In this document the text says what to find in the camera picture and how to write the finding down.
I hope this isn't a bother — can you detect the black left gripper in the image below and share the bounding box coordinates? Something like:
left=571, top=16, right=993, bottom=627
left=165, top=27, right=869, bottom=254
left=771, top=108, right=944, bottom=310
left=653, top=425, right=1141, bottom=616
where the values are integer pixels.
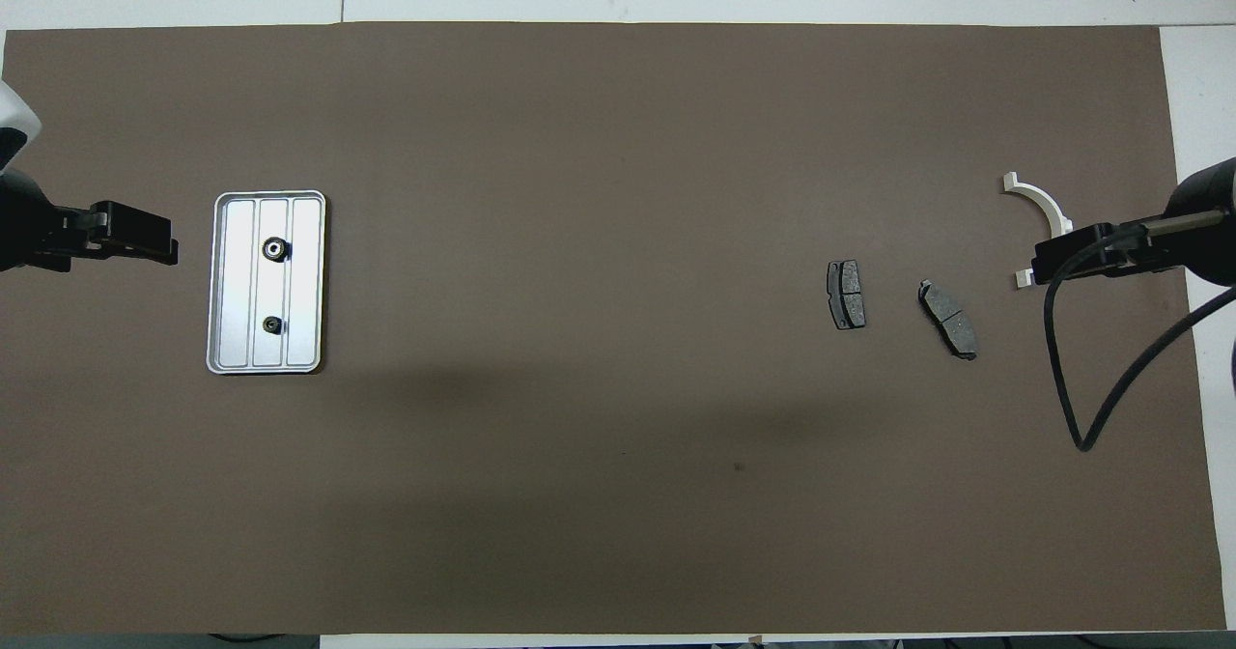
left=0, top=171, right=180, bottom=273

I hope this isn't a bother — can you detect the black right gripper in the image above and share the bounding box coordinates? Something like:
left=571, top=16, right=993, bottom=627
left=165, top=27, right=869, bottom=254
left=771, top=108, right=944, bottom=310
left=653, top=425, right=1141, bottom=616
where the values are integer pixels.
left=1031, top=156, right=1236, bottom=288

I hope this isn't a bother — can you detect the silver metal tray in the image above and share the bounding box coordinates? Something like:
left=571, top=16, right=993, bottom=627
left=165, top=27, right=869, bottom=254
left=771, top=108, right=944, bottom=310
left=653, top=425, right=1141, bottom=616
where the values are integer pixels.
left=205, top=189, right=327, bottom=376

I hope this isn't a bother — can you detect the long curved brake pad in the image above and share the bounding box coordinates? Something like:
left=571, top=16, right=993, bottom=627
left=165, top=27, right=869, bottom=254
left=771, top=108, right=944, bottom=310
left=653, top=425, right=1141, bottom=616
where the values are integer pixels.
left=917, top=279, right=979, bottom=361

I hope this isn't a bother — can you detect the short rectangular brake pad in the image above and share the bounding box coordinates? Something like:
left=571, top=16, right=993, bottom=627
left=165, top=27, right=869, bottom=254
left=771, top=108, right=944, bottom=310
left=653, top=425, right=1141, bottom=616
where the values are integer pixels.
left=827, top=260, right=867, bottom=331

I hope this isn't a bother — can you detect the brown table mat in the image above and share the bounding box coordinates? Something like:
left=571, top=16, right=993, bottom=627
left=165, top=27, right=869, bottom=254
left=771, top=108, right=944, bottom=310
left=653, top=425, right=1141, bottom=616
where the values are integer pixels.
left=0, top=21, right=1227, bottom=636

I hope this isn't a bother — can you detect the white curved plastic bracket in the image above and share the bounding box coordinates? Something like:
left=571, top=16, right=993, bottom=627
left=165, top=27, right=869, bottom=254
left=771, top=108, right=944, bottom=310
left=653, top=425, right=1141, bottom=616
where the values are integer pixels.
left=1001, top=172, right=1075, bottom=291

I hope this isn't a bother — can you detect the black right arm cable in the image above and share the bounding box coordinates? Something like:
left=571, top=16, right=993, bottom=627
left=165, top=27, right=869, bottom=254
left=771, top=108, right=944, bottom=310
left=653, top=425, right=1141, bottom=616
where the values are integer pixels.
left=1045, top=232, right=1236, bottom=454

